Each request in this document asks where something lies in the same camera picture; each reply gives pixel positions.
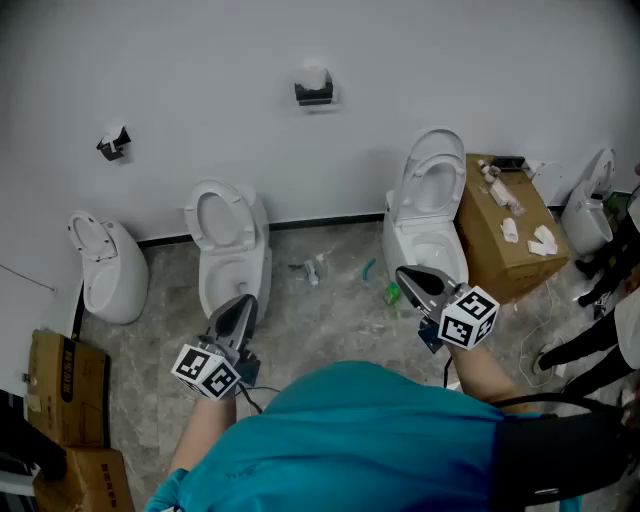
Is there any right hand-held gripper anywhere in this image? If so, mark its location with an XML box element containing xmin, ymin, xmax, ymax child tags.
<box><xmin>395</xmin><ymin>264</ymin><xmax>501</xmax><ymax>355</ymax></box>

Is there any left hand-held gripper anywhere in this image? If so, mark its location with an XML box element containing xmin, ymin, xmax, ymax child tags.
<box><xmin>171</xmin><ymin>294</ymin><xmax>262</xmax><ymax>401</ymax></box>

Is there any person's right forearm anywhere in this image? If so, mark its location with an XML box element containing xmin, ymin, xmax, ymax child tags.
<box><xmin>444</xmin><ymin>342</ymin><xmax>541</xmax><ymax>416</ymax></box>

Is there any person's left forearm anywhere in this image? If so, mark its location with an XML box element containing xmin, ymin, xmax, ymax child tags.
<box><xmin>168</xmin><ymin>394</ymin><xmax>239</xmax><ymax>474</ymax></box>

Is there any white egg-shaped toilet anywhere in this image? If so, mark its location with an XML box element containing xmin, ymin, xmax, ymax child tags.
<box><xmin>67</xmin><ymin>210</ymin><xmax>150</xmax><ymax>325</ymax></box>

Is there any large cardboard box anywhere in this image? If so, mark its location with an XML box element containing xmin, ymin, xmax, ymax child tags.
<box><xmin>453</xmin><ymin>153</ymin><xmax>571</xmax><ymax>304</ymax></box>

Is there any white tissue wad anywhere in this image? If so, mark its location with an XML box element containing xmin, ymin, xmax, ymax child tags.
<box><xmin>527</xmin><ymin>224</ymin><xmax>559</xmax><ymax>258</ymax></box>

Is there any person in teal shirt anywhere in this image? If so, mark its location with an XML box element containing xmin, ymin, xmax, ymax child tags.
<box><xmin>144</xmin><ymin>360</ymin><xmax>584</xmax><ymax>512</ymax></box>

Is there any printed cardboard box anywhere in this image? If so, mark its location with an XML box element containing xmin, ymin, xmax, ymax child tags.
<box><xmin>32</xmin><ymin>446</ymin><xmax>136</xmax><ymax>512</ymax></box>
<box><xmin>25</xmin><ymin>328</ymin><xmax>112</xmax><ymax>449</ymax></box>

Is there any black waist pack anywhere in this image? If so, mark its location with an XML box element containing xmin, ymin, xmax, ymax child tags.
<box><xmin>489</xmin><ymin>392</ymin><xmax>631</xmax><ymax>512</ymax></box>

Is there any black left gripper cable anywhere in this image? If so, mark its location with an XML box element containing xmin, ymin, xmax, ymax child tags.
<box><xmin>235</xmin><ymin>382</ymin><xmax>281</xmax><ymax>416</ymax></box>

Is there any black wall paper holder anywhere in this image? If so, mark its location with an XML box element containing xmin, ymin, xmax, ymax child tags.
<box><xmin>293</xmin><ymin>69</ymin><xmax>335</xmax><ymax>107</ymax></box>
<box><xmin>96</xmin><ymin>125</ymin><xmax>132</xmax><ymax>162</ymax></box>

